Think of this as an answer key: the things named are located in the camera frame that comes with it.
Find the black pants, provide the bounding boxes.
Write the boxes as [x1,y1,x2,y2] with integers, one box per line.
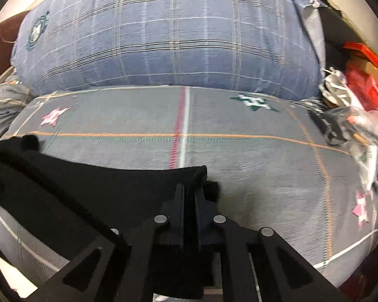
[0,135,218,299]

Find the grey star bed sheet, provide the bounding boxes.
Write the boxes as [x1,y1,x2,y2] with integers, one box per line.
[0,87,378,301]

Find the plastic bag clutter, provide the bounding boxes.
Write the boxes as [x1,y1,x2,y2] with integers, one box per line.
[316,67,378,191]

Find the grey star pillow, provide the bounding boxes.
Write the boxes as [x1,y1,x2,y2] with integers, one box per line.
[0,67,37,138]

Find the red box clutter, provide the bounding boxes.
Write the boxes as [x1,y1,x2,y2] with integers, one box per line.
[343,42,378,111]

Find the blue plaid quilt bundle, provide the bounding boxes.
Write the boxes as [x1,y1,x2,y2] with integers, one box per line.
[11,0,326,100]

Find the brown headboard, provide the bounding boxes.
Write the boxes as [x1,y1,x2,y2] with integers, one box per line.
[0,10,29,76]

